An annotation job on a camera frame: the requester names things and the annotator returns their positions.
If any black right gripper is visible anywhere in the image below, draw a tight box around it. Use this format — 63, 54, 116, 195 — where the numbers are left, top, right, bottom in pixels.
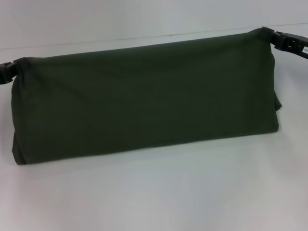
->
261, 27, 308, 61

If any dark green FREE T-shirt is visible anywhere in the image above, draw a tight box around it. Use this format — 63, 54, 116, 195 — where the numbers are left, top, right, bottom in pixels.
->
11, 27, 282, 166

